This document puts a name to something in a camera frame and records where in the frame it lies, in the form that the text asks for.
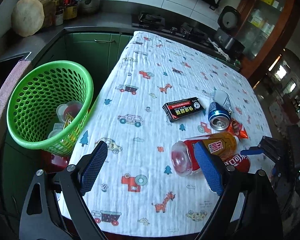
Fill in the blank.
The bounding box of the clear red-label plastic bottle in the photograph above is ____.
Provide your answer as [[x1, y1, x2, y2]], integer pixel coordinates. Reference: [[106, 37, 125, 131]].
[[171, 132, 239, 177]]

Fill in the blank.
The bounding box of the red paper cup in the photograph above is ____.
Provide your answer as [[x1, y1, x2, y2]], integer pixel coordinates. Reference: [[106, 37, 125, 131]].
[[56, 101, 83, 122]]

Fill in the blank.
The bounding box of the steel pressure cooker pot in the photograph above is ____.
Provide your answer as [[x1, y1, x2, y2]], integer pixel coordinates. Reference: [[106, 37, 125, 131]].
[[77, 0, 101, 14]]

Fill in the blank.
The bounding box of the crumpled white paper cup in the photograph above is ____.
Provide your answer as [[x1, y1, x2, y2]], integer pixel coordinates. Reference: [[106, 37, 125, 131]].
[[210, 90, 232, 113]]

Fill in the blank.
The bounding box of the green perforated plastic basket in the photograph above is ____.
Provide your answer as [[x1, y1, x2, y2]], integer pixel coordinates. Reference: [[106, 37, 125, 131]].
[[6, 60, 94, 156]]

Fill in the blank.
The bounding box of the dark soy sauce bottle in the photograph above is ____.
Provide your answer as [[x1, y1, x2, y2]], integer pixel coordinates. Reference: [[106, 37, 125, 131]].
[[63, 0, 78, 21]]

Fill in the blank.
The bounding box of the green cabinet door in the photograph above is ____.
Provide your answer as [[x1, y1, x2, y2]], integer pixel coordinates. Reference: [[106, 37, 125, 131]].
[[65, 33, 132, 99]]

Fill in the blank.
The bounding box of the red cola can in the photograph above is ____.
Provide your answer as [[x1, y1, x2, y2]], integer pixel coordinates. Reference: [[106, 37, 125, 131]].
[[224, 154, 250, 172]]

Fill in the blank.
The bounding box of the black battery box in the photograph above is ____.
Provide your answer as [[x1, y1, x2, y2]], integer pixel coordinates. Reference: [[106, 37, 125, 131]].
[[162, 97, 205, 122]]

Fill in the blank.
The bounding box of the round wooden chopping block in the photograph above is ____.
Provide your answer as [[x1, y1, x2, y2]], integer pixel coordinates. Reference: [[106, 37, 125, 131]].
[[11, 0, 56, 37]]

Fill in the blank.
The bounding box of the black gas stove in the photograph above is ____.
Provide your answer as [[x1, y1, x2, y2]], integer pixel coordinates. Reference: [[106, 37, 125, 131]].
[[132, 12, 216, 44]]

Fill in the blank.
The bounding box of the white printed tablecloth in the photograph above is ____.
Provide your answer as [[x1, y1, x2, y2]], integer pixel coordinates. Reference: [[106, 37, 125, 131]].
[[70, 31, 271, 237]]

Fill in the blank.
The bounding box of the orange snack wrapper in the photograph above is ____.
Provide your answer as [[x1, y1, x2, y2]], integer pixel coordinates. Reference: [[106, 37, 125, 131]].
[[226, 119, 249, 139]]

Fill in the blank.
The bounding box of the white paper cup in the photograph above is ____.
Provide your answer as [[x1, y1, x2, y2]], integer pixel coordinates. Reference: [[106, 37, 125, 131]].
[[47, 123, 64, 139], [210, 90, 232, 113]]

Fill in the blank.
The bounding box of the red plastic stool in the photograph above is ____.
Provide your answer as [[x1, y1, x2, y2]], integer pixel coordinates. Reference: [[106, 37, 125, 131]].
[[40, 151, 70, 173]]

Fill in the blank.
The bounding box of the black rice cooker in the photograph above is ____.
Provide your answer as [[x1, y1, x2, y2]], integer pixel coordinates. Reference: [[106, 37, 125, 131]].
[[214, 5, 244, 53]]

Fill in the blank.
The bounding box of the blue drink can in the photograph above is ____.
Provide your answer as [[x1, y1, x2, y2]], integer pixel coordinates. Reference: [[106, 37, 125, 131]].
[[207, 101, 230, 131]]

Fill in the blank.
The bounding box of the pink towel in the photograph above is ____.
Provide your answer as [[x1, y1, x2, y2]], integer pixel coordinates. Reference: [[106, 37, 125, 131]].
[[0, 60, 33, 148]]

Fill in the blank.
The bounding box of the wooden glass display cabinet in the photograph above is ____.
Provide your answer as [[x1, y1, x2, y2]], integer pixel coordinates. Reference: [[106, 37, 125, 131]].
[[236, 0, 295, 79]]

